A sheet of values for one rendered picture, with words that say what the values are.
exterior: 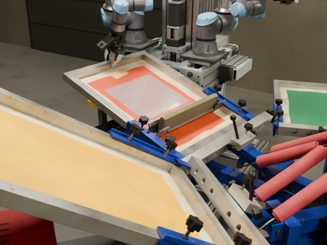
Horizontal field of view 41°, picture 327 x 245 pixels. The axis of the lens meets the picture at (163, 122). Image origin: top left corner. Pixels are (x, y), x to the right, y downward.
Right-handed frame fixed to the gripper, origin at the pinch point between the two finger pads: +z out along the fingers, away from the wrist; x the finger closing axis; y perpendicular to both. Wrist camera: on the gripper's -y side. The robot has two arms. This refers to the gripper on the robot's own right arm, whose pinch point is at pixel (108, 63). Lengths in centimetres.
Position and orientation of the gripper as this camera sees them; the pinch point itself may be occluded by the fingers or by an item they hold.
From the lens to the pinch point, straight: 244.9
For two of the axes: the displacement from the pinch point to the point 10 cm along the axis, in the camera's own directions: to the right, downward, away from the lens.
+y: 6.7, -3.1, 6.8
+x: -7.1, -5.2, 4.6
